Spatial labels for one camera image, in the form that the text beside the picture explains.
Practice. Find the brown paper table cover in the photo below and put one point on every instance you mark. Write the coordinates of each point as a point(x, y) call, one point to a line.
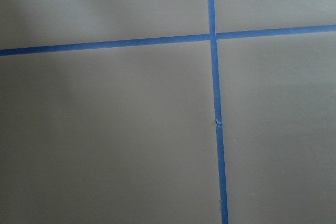
point(167, 111)

